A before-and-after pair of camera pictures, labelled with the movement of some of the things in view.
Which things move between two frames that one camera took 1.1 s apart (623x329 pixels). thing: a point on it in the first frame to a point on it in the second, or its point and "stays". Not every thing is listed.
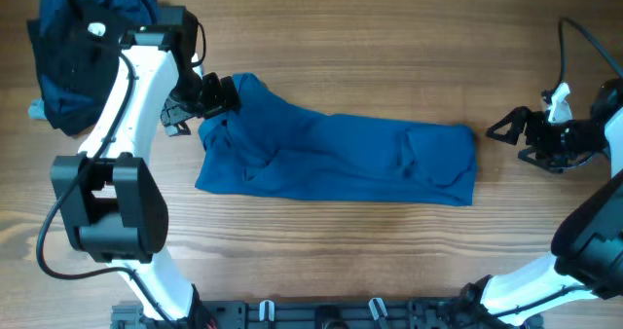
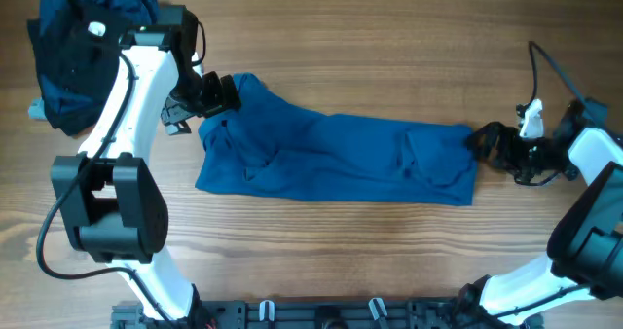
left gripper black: (206, 98) stays
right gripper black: (536, 135) to (502, 144)
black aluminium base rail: (324, 313) stays
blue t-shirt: (269, 144) stays
